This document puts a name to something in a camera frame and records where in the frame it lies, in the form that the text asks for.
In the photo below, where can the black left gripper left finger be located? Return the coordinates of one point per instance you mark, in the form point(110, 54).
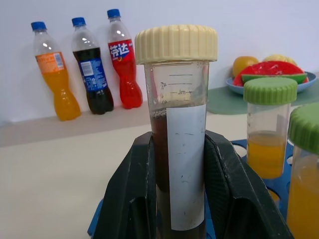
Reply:
point(129, 189)

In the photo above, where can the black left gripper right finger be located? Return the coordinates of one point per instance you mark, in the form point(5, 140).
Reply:
point(239, 194)

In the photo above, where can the cream-capped test tube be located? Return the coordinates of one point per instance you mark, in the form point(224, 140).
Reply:
point(179, 104)

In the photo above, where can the blue test tube rack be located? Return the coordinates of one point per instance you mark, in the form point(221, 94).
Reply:
point(271, 189)

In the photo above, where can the green-capped test tube, orange liquid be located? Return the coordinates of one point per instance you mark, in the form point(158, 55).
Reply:
point(268, 129)
point(305, 179)

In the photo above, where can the green mat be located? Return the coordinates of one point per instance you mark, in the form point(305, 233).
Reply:
point(224, 102)

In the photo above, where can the dark cola bottle, blue label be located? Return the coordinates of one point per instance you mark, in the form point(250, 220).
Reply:
point(92, 74)

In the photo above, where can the red soda bottle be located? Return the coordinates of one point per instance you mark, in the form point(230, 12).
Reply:
point(124, 64)

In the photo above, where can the watermelon slice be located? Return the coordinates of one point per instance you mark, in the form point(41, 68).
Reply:
point(271, 71)

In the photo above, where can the orange soda bottle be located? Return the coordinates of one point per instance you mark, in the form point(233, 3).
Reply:
point(57, 82)

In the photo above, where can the orange fruit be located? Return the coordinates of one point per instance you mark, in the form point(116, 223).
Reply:
point(243, 64)

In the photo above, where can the blue plate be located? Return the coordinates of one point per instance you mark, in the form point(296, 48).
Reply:
point(310, 83)

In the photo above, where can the yellow fruit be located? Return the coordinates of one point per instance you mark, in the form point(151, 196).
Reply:
point(280, 58)

